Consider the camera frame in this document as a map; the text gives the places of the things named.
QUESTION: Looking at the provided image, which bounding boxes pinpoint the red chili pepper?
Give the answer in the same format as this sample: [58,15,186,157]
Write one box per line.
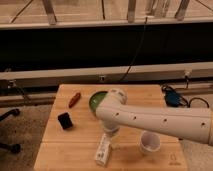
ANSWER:
[68,92,81,108]

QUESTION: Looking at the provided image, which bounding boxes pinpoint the black office chair base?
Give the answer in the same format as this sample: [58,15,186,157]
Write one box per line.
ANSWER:
[0,108,22,155]

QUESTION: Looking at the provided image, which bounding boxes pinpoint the black floor cable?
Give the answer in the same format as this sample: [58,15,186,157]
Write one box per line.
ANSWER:
[161,84,211,110]

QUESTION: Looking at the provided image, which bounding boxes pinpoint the white plastic bottle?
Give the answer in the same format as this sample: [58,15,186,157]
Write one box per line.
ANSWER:
[95,134,111,166]

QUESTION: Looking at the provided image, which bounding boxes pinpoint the white paper cup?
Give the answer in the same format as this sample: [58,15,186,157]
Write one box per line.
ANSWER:
[139,131,161,155]

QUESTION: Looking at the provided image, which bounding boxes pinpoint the green bowl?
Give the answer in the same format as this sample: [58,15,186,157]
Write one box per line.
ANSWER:
[89,91,107,113]

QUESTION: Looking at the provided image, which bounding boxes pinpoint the black eraser block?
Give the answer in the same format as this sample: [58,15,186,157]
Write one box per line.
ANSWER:
[58,113,73,130]

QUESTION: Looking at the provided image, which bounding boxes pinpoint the black cable on wall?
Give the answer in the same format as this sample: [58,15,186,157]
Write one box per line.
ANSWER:
[119,16,149,83]

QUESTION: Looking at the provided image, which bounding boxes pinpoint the blue power adapter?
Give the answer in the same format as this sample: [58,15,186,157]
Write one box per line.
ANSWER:
[165,91,180,107]

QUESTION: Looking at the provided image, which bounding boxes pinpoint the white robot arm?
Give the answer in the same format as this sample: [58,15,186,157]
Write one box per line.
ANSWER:
[95,89,213,146]

